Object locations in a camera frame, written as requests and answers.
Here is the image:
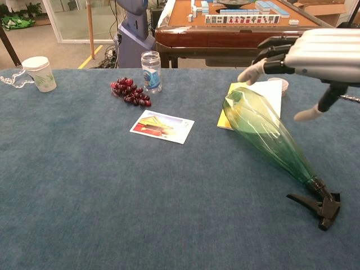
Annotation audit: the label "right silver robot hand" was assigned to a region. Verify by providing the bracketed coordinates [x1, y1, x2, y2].
[237, 28, 360, 122]

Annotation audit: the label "green transparent spray bottle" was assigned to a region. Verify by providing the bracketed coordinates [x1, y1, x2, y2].
[222, 86, 341, 231]

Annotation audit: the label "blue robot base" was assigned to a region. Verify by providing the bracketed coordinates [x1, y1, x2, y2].
[114, 0, 156, 69]

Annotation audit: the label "cardboard box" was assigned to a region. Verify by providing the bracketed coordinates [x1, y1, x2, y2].
[298, 0, 349, 28]

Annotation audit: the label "black tripod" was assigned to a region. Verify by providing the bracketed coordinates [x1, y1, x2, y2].
[347, 0, 360, 28]

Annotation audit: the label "yellow and white booklet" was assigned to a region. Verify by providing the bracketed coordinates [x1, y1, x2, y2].
[216, 80, 284, 131]

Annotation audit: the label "face-up mahjong tile row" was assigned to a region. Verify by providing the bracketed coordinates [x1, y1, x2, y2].
[204, 14, 281, 25]

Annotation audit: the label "blue-backed mahjong tile row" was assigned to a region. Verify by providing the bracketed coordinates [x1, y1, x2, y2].
[219, 8, 261, 15]

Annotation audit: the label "brown mahjong table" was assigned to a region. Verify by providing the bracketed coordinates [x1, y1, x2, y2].
[154, 0, 339, 69]

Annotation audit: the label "clear jar blue label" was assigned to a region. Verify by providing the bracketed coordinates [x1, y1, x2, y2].
[141, 51, 163, 95]

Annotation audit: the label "picture postcard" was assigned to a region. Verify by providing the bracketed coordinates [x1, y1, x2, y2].
[129, 110, 195, 145]

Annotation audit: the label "red grape bunch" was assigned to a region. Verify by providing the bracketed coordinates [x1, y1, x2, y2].
[110, 76, 152, 108]

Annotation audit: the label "wooden pole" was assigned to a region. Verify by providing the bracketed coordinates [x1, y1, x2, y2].
[85, 0, 96, 60]

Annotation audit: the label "white-framed glass partition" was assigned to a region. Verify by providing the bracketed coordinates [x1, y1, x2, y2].
[42, 0, 119, 44]

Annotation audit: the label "white paper cup green print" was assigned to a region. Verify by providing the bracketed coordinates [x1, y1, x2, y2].
[21, 56, 57, 93]

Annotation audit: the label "potted green plants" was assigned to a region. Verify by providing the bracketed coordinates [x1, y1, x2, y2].
[0, 2, 43, 19]

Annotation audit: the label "green bag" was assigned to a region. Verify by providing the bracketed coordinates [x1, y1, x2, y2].
[1, 15, 37, 31]

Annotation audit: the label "black slanted pole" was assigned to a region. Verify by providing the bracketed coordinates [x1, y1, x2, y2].
[0, 25, 22, 67]

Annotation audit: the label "long blue-backed mahjong tile wall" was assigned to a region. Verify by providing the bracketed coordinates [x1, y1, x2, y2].
[254, 0, 290, 19]

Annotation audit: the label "tangled black floor cables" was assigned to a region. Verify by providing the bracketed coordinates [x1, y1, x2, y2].
[97, 44, 119, 69]

